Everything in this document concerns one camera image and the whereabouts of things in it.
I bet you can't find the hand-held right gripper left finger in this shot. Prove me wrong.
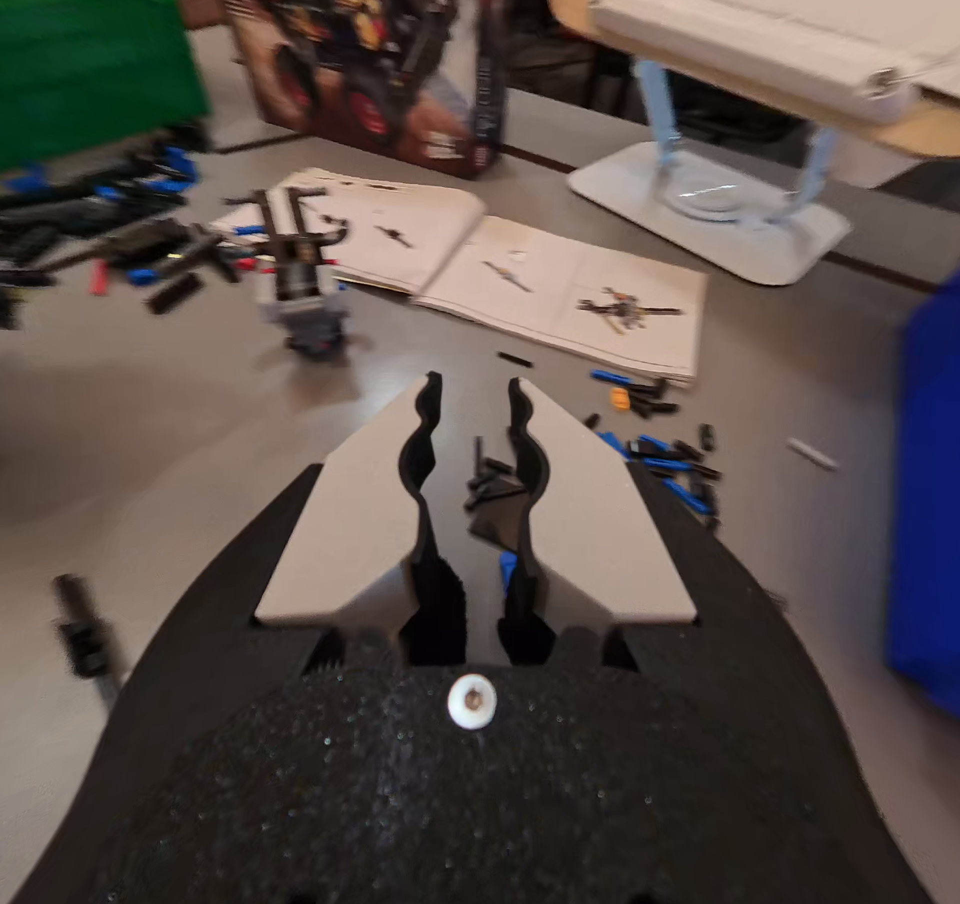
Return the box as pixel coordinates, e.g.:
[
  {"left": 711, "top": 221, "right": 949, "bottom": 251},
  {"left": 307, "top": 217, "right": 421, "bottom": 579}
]
[{"left": 253, "top": 370, "right": 470, "bottom": 665}]

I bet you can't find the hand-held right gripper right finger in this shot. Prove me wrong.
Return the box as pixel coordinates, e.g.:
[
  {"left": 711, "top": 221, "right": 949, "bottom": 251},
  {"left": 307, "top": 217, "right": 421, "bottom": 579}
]
[{"left": 496, "top": 375, "right": 700, "bottom": 667}]

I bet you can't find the small pile of lego pieces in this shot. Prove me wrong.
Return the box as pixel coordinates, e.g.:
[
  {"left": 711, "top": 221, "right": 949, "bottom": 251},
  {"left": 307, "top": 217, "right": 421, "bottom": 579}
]
[{"left": 462, "top": 370, "right": 726, "bottom": 590}]

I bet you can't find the white lego pin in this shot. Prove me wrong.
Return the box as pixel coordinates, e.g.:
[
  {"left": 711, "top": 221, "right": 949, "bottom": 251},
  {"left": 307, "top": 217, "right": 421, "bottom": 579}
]
[{"left": 786, "top": 438, "right": 840, "bottom": 472}]

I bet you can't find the grey and black lego assembly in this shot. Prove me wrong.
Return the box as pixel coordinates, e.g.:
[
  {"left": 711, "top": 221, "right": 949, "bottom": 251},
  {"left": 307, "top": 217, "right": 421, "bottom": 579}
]
[{"left": 225, "top": 186, "right": 355, "bottom": 362}]

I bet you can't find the long black lego axle piece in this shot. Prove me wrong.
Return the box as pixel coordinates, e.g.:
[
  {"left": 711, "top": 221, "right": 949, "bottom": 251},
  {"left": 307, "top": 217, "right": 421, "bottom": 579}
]
[{"left": 51, "top": 573, "right": 123, "bottom": 704}]

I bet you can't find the large pile of lego pieces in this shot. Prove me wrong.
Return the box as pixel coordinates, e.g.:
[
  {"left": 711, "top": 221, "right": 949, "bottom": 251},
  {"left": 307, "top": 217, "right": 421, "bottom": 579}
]
[{"left": 0, "top": 141, "right": 260, "bottom": 329}]

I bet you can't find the lego set box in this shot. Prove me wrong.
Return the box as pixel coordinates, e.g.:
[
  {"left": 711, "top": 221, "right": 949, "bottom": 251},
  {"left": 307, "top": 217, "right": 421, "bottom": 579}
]
[{"left": 206, "top": 0, "right": 520, "bottom": 180}]

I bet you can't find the open instruction booklet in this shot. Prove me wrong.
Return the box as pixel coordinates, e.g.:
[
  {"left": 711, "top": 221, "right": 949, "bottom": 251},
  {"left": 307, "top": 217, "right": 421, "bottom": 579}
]
[{"left": 212, "top": 167, "right": 710, "bottom": 388}]

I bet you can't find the white stand with blue legs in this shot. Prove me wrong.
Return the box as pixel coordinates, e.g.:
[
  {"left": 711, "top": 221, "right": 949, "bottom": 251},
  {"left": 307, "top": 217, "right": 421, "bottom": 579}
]
[{"left": 567, "top": 57, "right": 853, "bottom": 287}]

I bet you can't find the blue plastic bin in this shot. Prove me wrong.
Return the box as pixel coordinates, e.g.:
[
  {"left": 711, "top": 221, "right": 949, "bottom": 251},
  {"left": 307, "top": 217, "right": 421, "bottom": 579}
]
[{"left": 885, "top": 267, "right": 960, "bottom": 719}]

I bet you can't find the green plastic bin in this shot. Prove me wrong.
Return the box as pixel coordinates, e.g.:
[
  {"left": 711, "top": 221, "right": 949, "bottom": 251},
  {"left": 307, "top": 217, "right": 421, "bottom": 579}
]
[{"left": 0, "top": 0, "right": 211, "bottom": 172}]

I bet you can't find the white stand with laptop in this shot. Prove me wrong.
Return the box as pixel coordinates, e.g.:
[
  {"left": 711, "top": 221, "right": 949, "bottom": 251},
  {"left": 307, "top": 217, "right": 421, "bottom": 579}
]
[{"left": 546, "top": 0, "right": 960, "bottom": 159}]

